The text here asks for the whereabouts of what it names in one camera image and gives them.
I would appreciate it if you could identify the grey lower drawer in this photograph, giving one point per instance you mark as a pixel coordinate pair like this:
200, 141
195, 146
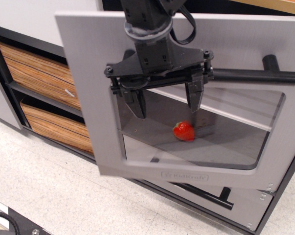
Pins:
250, 205

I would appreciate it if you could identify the black drawer handle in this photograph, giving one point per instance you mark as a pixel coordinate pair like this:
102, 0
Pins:
221, 200

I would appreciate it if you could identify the black oven door handle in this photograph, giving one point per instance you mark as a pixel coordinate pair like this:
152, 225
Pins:
270, 74

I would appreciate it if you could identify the grey oven rack tray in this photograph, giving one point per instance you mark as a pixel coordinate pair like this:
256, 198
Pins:
236, 107

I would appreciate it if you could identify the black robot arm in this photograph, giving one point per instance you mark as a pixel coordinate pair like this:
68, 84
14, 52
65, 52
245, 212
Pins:
149, 21

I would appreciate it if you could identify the upper wood grain bin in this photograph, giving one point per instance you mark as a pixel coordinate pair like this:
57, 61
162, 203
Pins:
42, 75

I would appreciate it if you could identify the lower wood grain bin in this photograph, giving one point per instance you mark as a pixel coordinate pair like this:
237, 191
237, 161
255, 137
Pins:
57, 127

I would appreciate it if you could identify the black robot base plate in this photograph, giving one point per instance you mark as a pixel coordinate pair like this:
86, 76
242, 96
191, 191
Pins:
26, 226

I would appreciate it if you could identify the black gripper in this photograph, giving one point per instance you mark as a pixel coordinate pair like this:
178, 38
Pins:
160, 64

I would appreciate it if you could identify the grey oven door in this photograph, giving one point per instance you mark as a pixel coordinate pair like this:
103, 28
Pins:
225, 152

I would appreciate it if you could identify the red toy strawberry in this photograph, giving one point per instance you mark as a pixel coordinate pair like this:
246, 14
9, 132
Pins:
184, 131

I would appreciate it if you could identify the wood grain bin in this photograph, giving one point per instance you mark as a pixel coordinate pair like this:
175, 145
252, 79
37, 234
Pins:
42, 75
57, 127

